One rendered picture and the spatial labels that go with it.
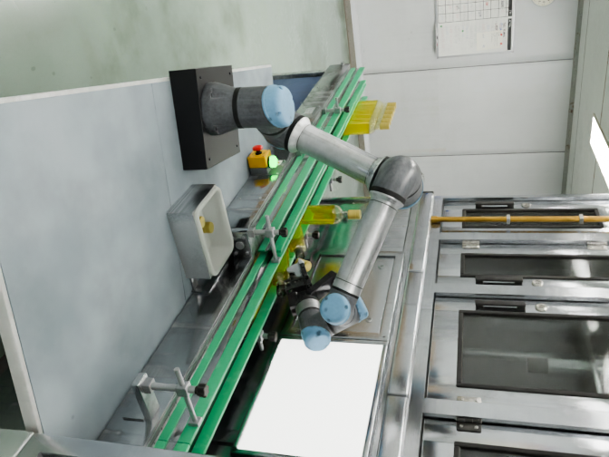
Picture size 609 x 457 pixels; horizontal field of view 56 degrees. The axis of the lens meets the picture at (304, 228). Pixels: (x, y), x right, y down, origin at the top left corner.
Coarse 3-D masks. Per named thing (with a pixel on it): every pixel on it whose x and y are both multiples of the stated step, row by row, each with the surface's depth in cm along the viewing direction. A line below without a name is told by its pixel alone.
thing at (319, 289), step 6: (324, 276) 172; (330, 276) 172; (318, 282) 171; (324, 282) 170; (330, 282) 172; (312, 288) 169; (318, 288) 169; (324, 288) 171; (330, 288) 173; (306, 294) 170; (312, 294) 168; (318, 294) 170; (324, 294) 172
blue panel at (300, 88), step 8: (280, 80) 324; (288, 80) 322; (296, 80) 319; (304, 80) 317; (312, 80) 315; (288, 88) 308; (296, 88) 306; (304, 88) 304; (312, 88) 302; (296, 96) 294; (304, 96) 292; (296, 104) 283
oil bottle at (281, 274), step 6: (288, 252) 192; (282, 258) 185; (288, 258) 187; (282, 264) 182; (288, 264) 183; (276, 270) 180; (282, 270) 179; (276, 276) 178; (282, 276) 178; (288, 276) 179; (276, 282) 178; (288, 282) 179
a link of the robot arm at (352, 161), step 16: (288, 128) 167; (304, 128) 168; (272, 144) 177; (288, 144) 169; (304, 144) 168; (320, 144) 166; (336, 144) 165; (320, 160) 169; (336, 160) 164; (352, 160) 162; (368, 160) 161; (384, 160) 159; (352, 176) 165; (368, 176) 161; (416, 192) 154
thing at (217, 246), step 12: (216, 192) 168; (204, 204) 158; (216, 204) 170; (204, 216) 173; (216, 216) 172; (216, 228) 175; (228, 228) 174; (204, 240) 158; (216, 240) 177; (228, 240) 176; (204, 252) 160; (216, 252) 174; (228, 252) 174; (216, 264) 169
